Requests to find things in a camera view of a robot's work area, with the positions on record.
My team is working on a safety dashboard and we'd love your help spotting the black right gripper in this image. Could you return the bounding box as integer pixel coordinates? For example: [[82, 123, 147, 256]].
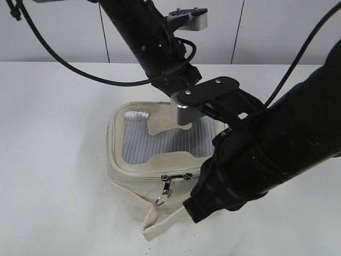
[[183, 128, 267, 223]]

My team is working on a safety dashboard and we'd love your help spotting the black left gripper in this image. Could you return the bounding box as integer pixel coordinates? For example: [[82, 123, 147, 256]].
[[133, 37, 202, 97]]

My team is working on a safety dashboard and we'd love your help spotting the metal zipper pull with ring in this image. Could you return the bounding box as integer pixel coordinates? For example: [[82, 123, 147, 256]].
[[155, 175, 172, 206]]

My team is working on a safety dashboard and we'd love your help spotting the cream insulated lunch bag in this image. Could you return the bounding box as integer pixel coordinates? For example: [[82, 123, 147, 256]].
[[106, 102, 226, 241]]

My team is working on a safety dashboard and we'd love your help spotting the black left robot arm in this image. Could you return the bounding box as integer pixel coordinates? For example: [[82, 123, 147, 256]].
[[6, 1, 202, 96]]

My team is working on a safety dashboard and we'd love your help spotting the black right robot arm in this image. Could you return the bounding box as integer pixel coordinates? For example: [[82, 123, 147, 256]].
[[183, 43, 340, 223]]

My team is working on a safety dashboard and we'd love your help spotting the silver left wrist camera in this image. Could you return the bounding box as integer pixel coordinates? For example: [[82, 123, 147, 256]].
[[165, 7, 208, 31]]

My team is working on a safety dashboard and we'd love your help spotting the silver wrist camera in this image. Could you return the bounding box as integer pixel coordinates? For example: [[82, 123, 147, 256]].
[[165, 7, 208, 31], [172, 76, 266, 126]]

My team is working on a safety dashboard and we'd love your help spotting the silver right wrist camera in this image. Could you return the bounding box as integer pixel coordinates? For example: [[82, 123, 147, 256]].
[[172, 76, 266, 126]]

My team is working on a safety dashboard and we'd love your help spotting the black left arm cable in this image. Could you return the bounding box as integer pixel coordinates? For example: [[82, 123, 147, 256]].
[[5, 0, 166, 87]]

